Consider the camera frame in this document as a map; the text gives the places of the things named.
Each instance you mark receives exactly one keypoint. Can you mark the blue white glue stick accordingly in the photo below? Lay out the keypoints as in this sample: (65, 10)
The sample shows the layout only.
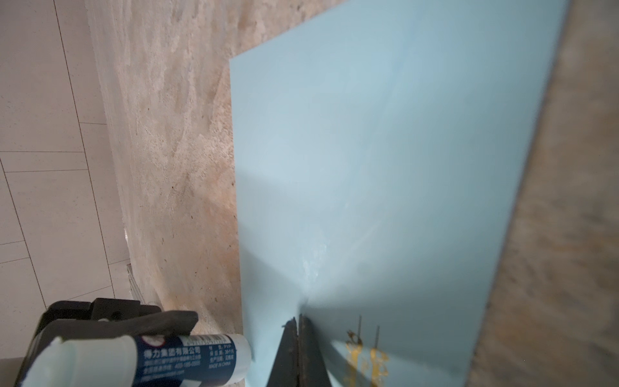
(145, 360)

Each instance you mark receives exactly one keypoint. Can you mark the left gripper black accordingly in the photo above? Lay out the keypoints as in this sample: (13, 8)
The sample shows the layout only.
(103, 318)

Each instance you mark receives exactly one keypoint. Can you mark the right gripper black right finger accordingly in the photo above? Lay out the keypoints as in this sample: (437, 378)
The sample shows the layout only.
(312, 371)

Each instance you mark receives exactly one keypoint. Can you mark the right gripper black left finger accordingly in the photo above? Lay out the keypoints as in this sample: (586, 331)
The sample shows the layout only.
(285, 370)

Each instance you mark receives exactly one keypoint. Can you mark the teal paper envelope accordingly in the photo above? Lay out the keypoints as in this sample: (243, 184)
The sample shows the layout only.
(379, 149)

